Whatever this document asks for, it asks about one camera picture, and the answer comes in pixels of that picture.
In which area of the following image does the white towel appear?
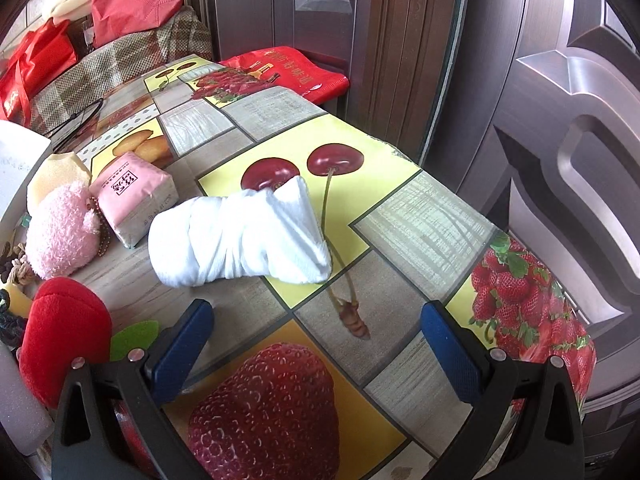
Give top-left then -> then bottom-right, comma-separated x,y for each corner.
148,177 -> 332,287

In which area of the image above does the red tote bag with handles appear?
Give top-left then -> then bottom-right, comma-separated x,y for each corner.
1,18 -> 77,126

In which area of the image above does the plaid blanket covered furniture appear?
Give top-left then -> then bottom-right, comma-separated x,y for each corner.
28,6 -> 213,134

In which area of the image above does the pink tissue pack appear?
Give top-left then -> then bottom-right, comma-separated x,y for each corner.
90,152 -> 179,248

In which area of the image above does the red gift bag on chair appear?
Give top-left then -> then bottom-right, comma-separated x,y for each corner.
221,47 -> 349,105

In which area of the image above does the pink fluffy plush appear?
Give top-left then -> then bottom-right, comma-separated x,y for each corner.
25,181 -> 101,280

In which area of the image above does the white foam tray box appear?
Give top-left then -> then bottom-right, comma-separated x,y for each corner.
0,120 -> 52,240

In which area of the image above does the red plush apple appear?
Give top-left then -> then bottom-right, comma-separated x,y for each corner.
18,278 -> 112,410

